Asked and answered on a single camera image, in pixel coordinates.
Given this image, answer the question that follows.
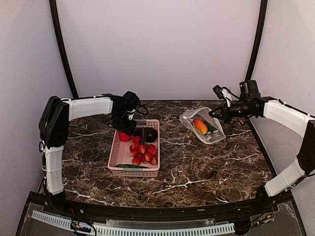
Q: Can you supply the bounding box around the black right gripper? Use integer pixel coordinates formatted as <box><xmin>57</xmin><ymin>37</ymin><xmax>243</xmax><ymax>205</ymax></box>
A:
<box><xmin>209</xmin><ymin>100</ymin><xmax>254</xmax><ymax>123</ymax></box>

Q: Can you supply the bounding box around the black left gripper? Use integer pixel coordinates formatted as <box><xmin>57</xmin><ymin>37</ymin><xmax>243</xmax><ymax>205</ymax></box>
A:
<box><xmin>112</xmin><ymin>111</ymin><xmax>137</xmax><ymax>135</ymax></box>

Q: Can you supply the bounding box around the red tomato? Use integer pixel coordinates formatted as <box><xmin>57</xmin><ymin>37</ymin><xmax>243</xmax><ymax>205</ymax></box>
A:
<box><xmin>119</xmin><ymin>132</ymin><xmax>132</xmax><ymax>142</ymax></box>

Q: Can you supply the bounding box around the green avocado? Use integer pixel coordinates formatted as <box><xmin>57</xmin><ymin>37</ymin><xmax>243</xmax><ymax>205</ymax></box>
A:
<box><xmin>204</xmin><ymin>121</ymin><xmax>217</xmax><ymax>132</ymax></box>

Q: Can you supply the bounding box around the clear zip top bag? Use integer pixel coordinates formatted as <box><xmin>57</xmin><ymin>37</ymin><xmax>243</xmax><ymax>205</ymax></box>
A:
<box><xmin>179</xmin><ymin>107</ymin><xmax>226</xmax><ymax>145</ymax></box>

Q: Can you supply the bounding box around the red orange mango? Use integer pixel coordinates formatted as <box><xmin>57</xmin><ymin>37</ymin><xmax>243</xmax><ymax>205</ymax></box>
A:
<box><xmin>194</xmin><ymin>119</ymin><xmax>208</xmax><ymax>135</ymax></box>

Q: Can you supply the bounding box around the dark purple eggplant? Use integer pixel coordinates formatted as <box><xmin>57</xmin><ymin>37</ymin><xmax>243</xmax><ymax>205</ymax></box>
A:
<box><xmin>132</xmin><ymin>127</ymin><xmax>158</xmax><ymax>143</ymax></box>

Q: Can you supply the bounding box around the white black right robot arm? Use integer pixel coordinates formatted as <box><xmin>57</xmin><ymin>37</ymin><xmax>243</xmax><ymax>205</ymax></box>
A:
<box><xmin>209</xmin><ymin>80</ymin><xmax>315</xmax><ymax>213</ymax></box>

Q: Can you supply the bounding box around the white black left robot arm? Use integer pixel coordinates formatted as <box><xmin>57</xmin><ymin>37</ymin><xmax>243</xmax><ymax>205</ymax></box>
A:
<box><xmin>38</xmin><ymin>91</ymin><xmax>141</xmax><ymax>214</ymax></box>

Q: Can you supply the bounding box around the pink perforated plastic basket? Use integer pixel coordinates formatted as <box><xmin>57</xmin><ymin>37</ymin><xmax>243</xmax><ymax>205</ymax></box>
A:
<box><xmin>108</xmin><ymin>119</ymin><xmax>160</xmax><ymax>177</ymax></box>

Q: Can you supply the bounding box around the green cucumber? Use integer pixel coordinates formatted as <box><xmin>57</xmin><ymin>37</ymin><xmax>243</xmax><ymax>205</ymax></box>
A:
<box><xmin>115</xmin><ymin>164</ymin><xmax>149</xmax><ymax>169</ymax></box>

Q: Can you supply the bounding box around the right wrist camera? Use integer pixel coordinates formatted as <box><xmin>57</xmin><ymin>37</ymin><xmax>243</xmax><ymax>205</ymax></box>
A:
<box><xmin>213</xmin><ymin>85</ymin><xmax>239</xmax><ymax>107</ymax></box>

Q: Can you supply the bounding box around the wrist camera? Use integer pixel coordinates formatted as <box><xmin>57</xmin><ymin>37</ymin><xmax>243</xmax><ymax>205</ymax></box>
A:
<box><xmin>213</xmin><ymin>85</ymin><xmax>239</xmax><ymax>107</ymax></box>
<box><xmin>126</xmin><ymin>104</ymin><xmax>149</xmax><ymax>120</ymax></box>

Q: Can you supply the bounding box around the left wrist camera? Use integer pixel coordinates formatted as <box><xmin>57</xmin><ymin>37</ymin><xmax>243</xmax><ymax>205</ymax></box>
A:
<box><xmin>126</xmin><ymin>104</ymin><xmax>149</xmax><ymax>120</ymax></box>

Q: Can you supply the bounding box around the black right corner post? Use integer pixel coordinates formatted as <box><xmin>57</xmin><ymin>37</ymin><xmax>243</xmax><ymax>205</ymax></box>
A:
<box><xmin>244</xmin><ymin>0</ymin><xmax>268</xmax><ymax>81</ymax></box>

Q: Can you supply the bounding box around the black corner post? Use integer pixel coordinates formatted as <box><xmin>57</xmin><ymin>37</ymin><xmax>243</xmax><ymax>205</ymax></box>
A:
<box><xmin>244</xmin><ymin>0</ymin><xmax>268</xmax><ymax>81</ymax></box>
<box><xmin>49</xmin><ymin>0</ymin><xmax>79</xmax><ymax>98</ymax></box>

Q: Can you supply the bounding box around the black front rail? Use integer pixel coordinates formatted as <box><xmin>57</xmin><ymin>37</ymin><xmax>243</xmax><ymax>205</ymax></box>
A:
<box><xmin>24</xmin><ymin>191</ymin><xmax>293</xmax><ymax>228</ymax></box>

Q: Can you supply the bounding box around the white slotted cable duct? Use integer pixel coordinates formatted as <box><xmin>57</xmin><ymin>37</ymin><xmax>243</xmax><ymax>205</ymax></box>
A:
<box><xmin>31</xmin><ymin>210</ymin><xmax>235</xmax><ymax>236</ymax></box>

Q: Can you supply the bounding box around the black left corner post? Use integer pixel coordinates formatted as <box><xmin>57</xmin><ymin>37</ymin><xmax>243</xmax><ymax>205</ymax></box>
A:
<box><xmin>49</xmin><ymin>0</ymin><xmax>79</xmax><ymax>98</ymax></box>

